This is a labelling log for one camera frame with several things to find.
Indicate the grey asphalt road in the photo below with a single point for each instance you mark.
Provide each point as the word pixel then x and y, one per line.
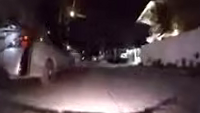
pixel 99 92

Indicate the street lamp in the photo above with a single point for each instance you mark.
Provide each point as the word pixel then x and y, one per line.
pixel 72 13

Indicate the silver parked car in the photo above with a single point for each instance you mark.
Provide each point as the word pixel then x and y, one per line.
pixel 37 60

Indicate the pale wall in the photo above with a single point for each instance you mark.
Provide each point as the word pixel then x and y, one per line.
pixel 178 47

